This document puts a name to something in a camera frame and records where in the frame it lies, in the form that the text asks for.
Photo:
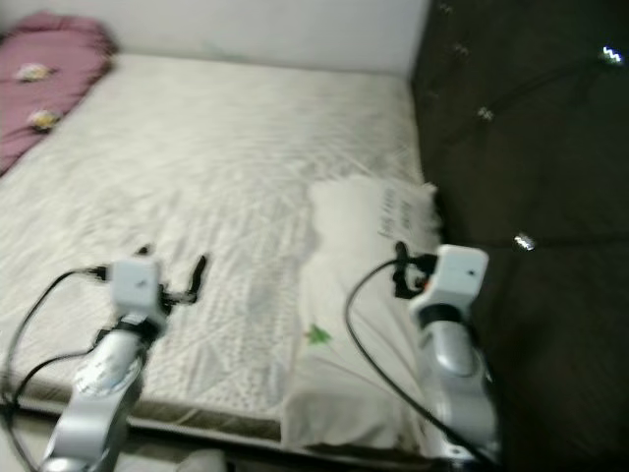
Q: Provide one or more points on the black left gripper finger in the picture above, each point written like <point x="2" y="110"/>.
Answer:
<point x="142" y="252"/>
<point x="199" y="273"/>

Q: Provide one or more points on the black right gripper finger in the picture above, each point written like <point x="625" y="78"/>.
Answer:
<point x="400" y="258"/>

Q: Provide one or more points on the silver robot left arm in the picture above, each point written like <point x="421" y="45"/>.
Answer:
<point x="93" y="393"/>

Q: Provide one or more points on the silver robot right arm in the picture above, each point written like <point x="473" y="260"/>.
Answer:
<point x="457" y="374"/>

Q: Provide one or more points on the white pillow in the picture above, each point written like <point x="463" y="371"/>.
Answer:
<point x="354" y="265"/>

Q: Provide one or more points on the beige quilted mattress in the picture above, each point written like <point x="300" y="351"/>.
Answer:
<point x="206" y="147"/>

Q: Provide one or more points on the dark tufted headboard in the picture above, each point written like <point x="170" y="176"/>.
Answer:
<point x="531" y="118"/>

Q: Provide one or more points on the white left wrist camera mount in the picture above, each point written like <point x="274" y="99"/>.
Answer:
<point x="138" y="283"/>

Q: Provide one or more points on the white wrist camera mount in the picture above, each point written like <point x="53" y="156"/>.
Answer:
<point x="452" y="270"/>
<point x="138" y="283"/>

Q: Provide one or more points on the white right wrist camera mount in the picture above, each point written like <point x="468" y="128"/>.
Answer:
<point x="452" y="270"/>

